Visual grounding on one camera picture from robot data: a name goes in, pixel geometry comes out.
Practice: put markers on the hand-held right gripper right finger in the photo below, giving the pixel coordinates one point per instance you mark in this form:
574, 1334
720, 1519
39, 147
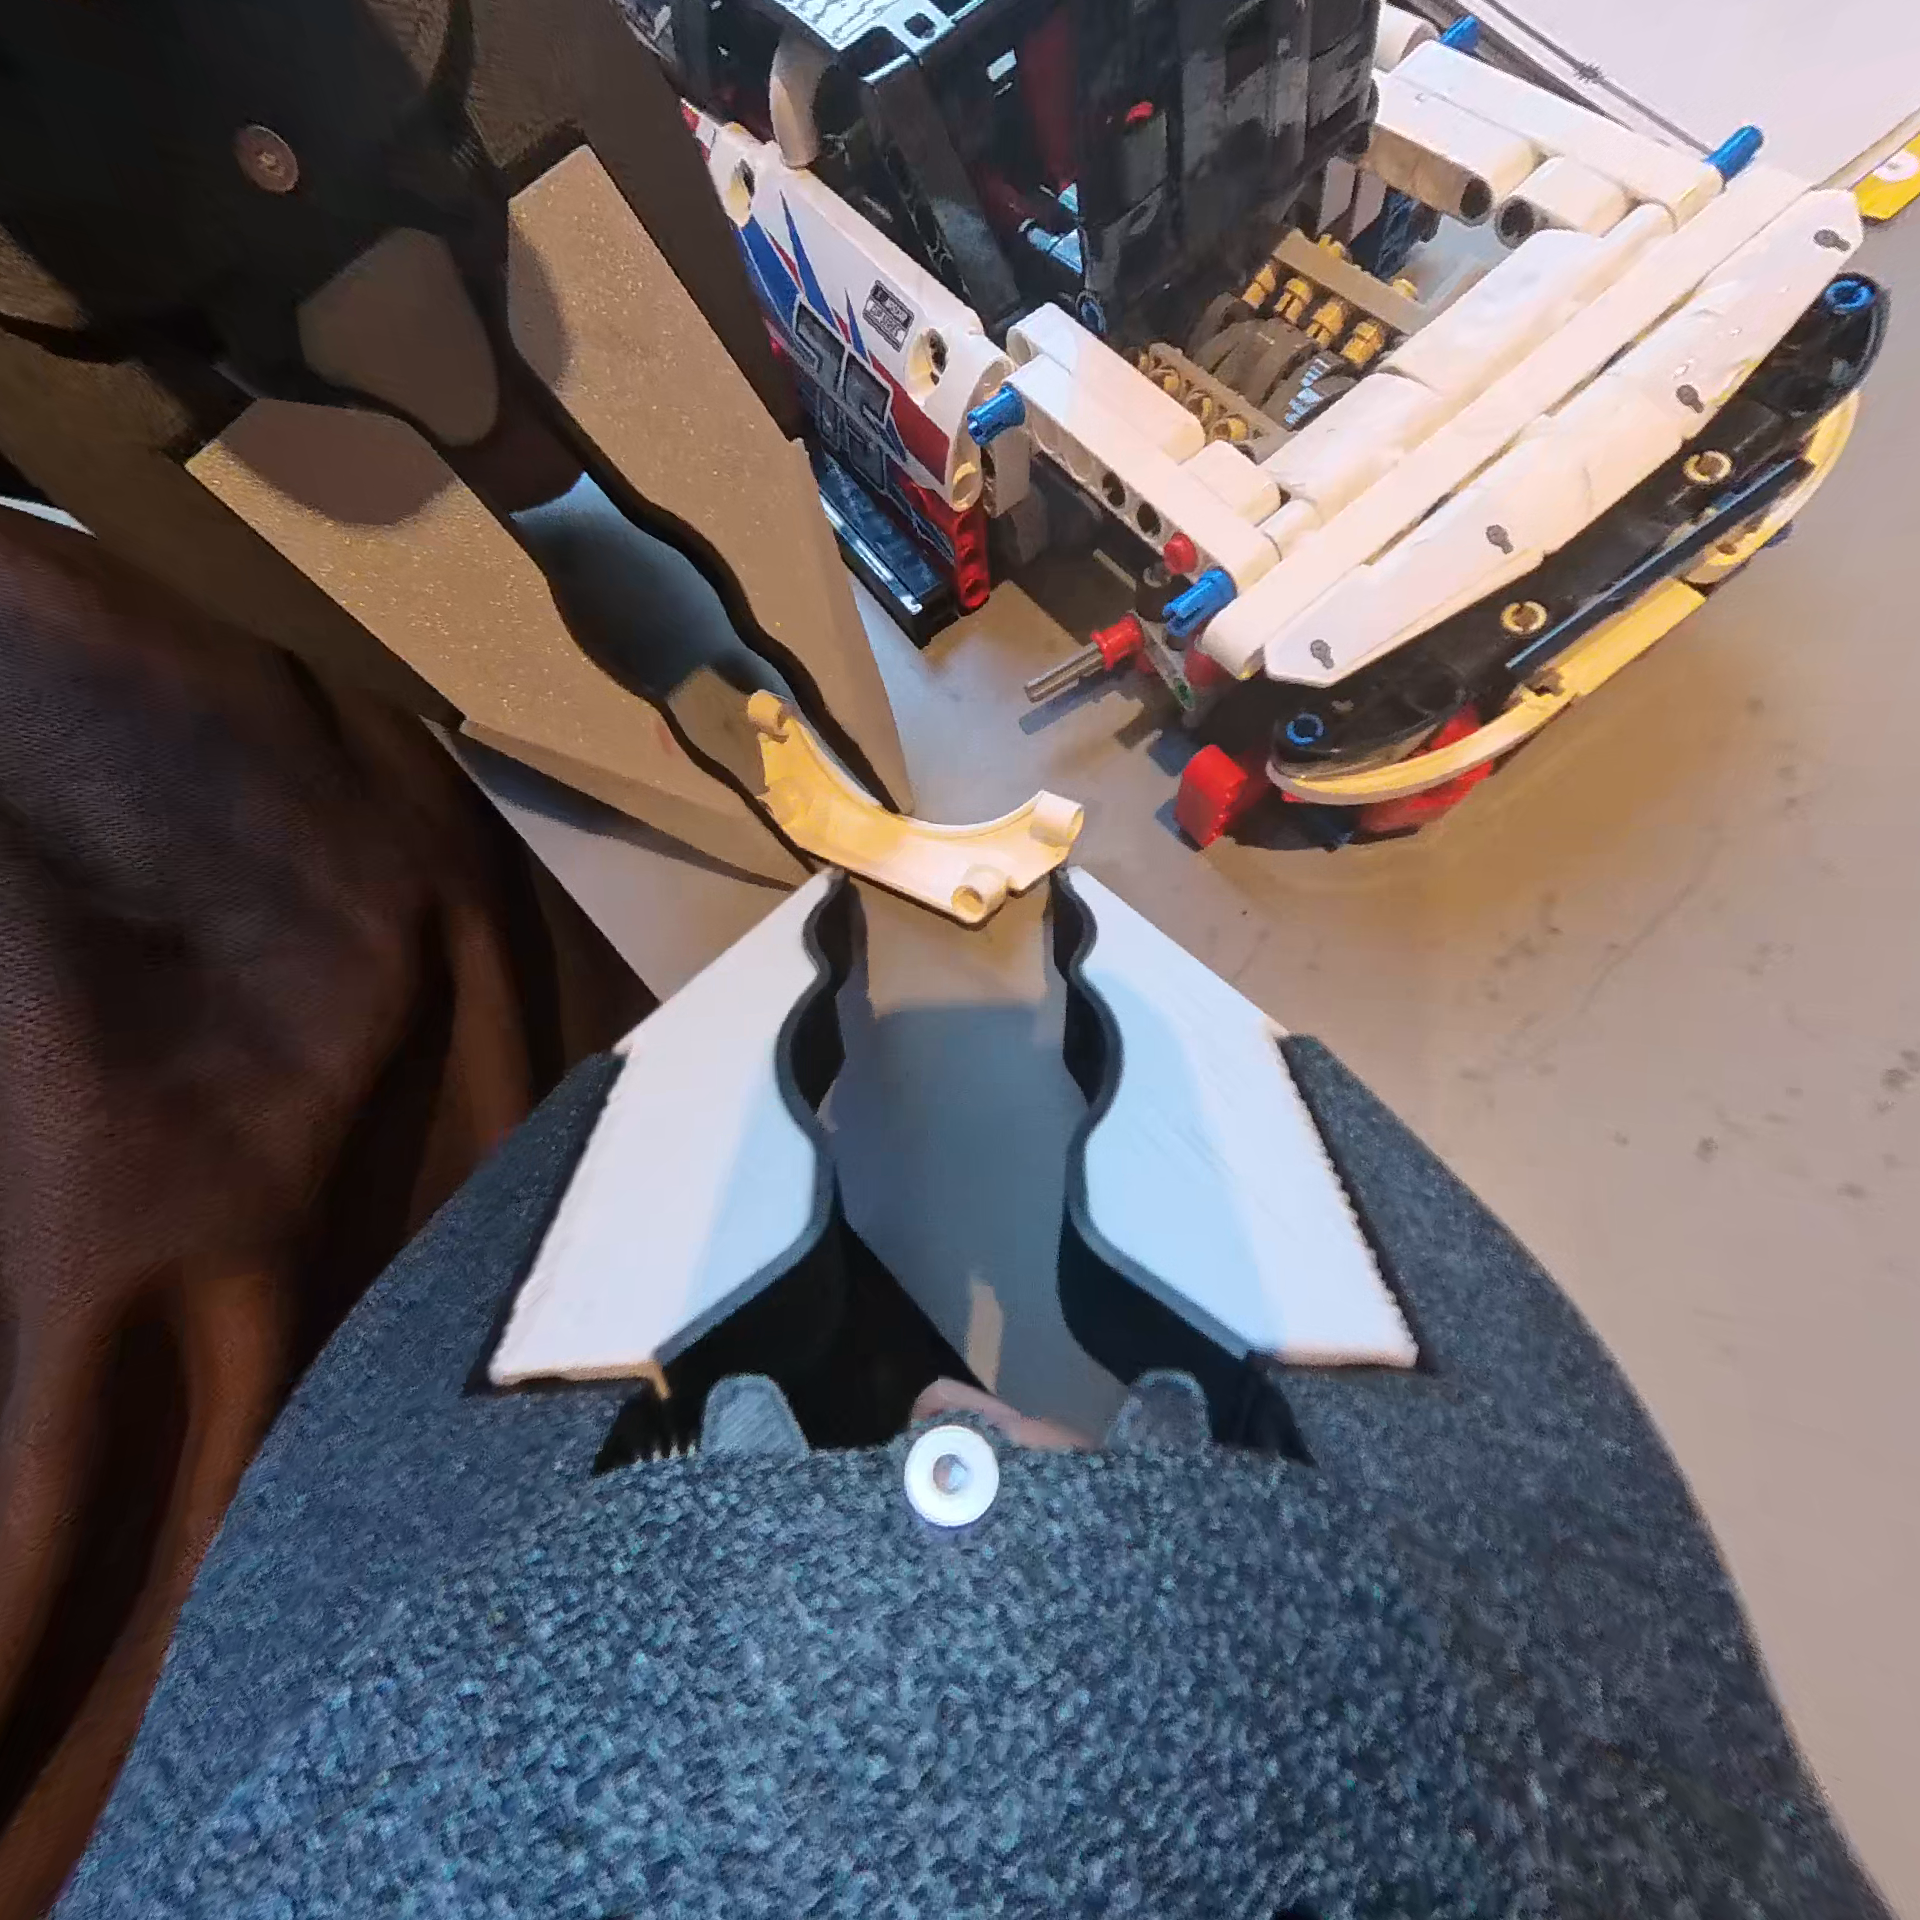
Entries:
1230, 1170

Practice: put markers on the white curved brick piece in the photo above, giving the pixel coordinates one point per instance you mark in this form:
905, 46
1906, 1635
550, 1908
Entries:
855, 824

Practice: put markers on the toy brick race car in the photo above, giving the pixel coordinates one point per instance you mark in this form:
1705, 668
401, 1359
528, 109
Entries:
1424, 450

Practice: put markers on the person's torso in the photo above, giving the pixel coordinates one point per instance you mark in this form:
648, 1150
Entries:
225, 1050

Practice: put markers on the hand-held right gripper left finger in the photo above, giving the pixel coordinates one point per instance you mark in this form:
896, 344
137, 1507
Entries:
674, 1185

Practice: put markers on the open instruction booklet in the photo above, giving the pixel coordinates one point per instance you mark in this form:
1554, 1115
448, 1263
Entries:
1725, 61

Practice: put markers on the yellow paper leaflet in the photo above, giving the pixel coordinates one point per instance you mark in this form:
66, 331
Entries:
1890, 173

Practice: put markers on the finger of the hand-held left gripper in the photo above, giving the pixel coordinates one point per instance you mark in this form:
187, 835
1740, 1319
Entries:
644, 374
451, 600

